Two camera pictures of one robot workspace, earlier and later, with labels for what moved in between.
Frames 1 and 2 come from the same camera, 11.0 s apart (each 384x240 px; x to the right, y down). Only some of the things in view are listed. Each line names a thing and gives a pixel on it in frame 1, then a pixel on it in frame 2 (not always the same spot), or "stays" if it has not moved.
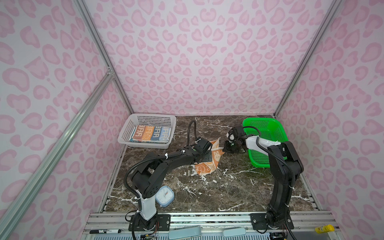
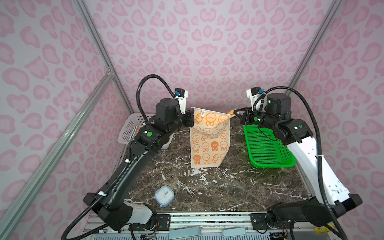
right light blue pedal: (232, 232) stays
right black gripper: (226, 147) to (246, 118)
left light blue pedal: (184, 233) stays
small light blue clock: (164, 196) stays
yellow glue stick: (325, 228) stays
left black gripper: (208, 156) to (188, 115)
